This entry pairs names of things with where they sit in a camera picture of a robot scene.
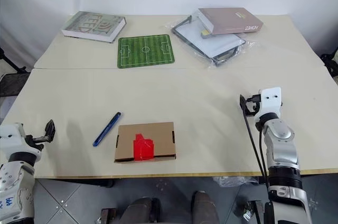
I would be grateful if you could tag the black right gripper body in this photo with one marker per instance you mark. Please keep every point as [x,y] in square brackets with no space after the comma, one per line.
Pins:
[253,105]

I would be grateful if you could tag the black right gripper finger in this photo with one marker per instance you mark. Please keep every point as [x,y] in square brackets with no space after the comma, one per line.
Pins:
[242,101]
[249,111]

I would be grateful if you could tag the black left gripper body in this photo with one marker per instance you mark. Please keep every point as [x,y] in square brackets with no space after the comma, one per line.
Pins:
[35,143]

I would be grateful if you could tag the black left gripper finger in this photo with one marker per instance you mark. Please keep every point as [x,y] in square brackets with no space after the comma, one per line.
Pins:
[50,130]
[39,138]

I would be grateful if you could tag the blue pen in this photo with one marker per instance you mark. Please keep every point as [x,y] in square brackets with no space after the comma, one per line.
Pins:
[107,129]

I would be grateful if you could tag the brown cardboard box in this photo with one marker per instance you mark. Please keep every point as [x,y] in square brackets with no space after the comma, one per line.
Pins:
[161,139]

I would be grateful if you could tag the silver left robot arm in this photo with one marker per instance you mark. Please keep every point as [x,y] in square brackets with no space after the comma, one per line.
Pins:
[13,181]

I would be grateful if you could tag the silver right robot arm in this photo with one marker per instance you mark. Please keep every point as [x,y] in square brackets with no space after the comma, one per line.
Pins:
[281,160]

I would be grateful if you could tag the dark woven panel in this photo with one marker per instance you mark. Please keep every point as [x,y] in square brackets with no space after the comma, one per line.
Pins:
[11,84]

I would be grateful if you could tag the black-framed white board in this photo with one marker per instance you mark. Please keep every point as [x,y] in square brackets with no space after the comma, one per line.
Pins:
[208,43]

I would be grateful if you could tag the crumpled clear plastic wrap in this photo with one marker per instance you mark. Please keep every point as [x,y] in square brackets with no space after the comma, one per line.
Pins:
[235,181]

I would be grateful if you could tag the small yellow-green block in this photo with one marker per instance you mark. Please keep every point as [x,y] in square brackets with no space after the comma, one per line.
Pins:
[205,33]

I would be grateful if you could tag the black table leg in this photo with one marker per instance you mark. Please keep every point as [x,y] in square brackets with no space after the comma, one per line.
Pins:
[109,183]

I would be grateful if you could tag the pinkish brown hardcover book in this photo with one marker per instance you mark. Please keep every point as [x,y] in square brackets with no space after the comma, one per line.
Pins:
[229,20]

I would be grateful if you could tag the black tripod stand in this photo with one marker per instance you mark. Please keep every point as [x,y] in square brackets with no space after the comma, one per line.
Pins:
[8,59]

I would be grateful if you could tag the red tape seal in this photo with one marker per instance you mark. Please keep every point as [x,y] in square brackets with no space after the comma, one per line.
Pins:
[143,148]

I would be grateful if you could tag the dark rounded robot foot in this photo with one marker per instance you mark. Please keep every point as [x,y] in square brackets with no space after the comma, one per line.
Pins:
[140,212]
[204,208]

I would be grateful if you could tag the green football field mat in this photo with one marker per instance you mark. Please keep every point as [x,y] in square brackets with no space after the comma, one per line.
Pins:
[145,51]

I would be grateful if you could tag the thick grey-green FEED book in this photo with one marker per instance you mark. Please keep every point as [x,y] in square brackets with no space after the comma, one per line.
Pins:
[92,24]

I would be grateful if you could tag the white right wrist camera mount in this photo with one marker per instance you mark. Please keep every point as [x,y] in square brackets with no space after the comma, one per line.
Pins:
[270,101]

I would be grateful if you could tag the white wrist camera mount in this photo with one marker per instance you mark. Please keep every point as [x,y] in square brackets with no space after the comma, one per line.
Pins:
[10,135]
[270,101]

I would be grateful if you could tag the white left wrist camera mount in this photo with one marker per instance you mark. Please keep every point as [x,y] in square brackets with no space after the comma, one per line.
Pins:
[10,135]

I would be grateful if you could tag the dark brown metal bracket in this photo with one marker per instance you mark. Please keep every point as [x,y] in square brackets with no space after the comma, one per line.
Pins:
[108,216]
[256,210]

